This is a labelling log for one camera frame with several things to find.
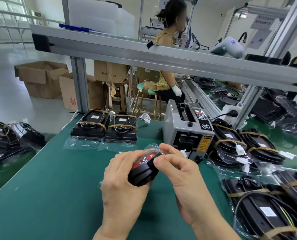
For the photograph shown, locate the translucent plastic bin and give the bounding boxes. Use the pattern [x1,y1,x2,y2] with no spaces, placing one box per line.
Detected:
[62,0,136,38]

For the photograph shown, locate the open cardboard box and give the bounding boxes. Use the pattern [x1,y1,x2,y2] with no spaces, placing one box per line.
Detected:
[14,61,69,99]

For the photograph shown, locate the teal stool gold legs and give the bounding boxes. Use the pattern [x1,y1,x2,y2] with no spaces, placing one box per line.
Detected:
[132,82,163,121]

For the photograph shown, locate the white power strip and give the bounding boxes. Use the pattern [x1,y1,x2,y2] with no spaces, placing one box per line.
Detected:
[218,103,244,126]

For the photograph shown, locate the pile of bagged black adapters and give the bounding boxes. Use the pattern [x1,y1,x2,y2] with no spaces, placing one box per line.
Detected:
[0,120,47,200]

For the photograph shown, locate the clear plastic bag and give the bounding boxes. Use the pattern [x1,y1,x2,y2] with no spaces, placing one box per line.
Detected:
[141,143,169,160]

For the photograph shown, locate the slanted aluminium frame post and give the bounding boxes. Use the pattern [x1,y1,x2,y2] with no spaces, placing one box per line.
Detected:
[232,0,297,130]

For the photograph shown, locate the bagged black power adapter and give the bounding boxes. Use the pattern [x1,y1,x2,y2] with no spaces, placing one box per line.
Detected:
[207,119,251,173]
[221,175,297,240]
[63,109,112,150]
[98,111,151,151]
[239,128,297,166]
[272,169,297,205]

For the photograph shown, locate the heap of bagged black devices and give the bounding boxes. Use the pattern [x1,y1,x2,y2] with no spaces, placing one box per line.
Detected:
[250,88,297,141]

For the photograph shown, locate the aluminium frame crossbar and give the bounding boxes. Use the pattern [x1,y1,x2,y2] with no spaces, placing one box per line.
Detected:
[30,24,297,93]

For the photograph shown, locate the person's right hand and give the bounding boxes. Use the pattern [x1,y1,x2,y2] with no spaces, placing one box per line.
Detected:
[153,143,223,227]

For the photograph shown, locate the person's left forearm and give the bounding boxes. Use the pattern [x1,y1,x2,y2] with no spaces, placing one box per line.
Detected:
[92,219,139,240]

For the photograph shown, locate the black tray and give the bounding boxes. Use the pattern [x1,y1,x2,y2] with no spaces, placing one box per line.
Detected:
[245,53,284,65]

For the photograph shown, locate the cardboard box red mark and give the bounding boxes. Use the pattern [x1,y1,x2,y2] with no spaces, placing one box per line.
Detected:
[59,72,107,112]

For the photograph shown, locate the white handheld device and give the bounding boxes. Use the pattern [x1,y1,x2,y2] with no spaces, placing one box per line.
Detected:
[210,36,246,59]

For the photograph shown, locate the person's right forearm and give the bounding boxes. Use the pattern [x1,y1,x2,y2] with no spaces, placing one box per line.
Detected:
[190,214,242,240]

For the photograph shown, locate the aluminium conveyor rail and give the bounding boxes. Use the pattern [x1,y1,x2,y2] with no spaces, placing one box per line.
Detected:
[180,78,222,120]

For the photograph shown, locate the white paper sign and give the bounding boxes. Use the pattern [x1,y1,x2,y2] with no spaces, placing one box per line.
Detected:
[250,14,280,30]

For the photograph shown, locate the black round device red face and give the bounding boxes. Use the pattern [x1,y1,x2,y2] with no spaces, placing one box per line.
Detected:
[127,150,164,187]

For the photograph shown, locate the grey automatic tape dispenser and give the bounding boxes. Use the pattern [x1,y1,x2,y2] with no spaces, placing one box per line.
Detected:
[163,99,215,163]

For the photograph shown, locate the cardboard box black print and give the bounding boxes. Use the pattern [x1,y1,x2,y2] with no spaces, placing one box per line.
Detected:
[93,60,129,84]

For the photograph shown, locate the person's left hand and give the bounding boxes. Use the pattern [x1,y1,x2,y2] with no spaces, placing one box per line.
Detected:
[100,150,153,225]

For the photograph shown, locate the wooden stool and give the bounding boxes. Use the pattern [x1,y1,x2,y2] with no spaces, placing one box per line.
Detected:
[110,81,129,112]

